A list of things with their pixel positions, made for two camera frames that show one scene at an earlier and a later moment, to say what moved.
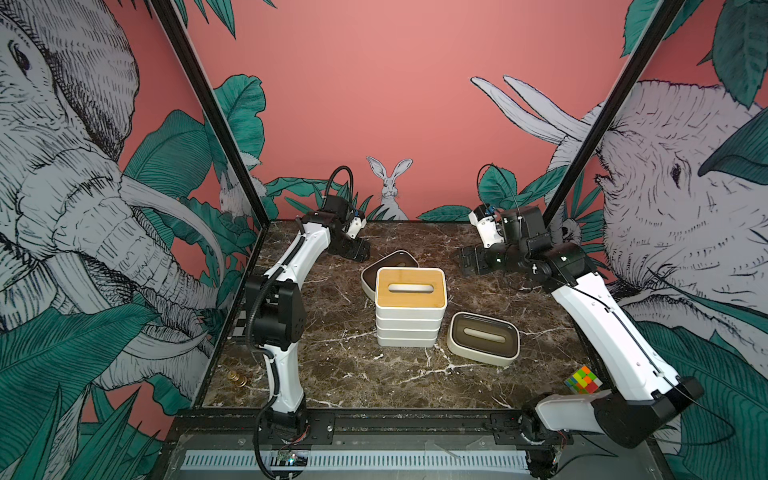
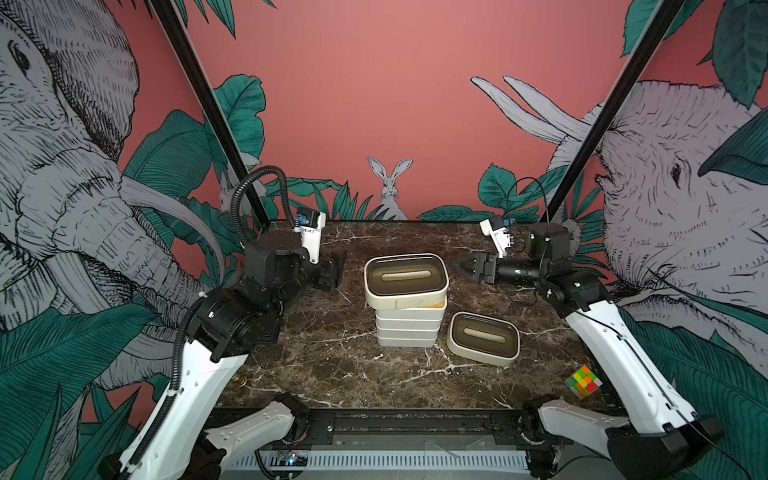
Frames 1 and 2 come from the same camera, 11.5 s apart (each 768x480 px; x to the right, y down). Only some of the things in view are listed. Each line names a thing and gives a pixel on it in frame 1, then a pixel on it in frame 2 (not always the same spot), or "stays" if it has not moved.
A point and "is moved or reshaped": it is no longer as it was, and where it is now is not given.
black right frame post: x=662 y=17 stays
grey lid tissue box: x=409 y=324 stays
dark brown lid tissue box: x=397 y=259 is moved or reshaped
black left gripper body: x=351 y=248 -> x=325 y=275
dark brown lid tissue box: x=484 y=340 stays
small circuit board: x=292 y=460 stays
